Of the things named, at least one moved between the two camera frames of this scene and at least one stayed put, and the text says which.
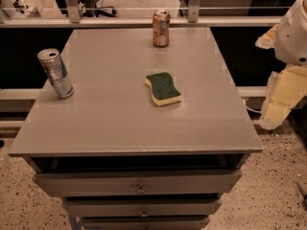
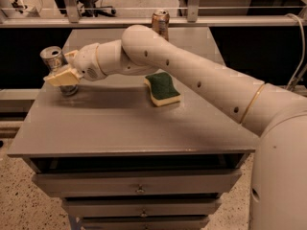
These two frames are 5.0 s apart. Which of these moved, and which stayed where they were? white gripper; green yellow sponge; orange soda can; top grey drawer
Moved: white gripper
Stayed: orange soda can; green yellow sponge; top grey drawer
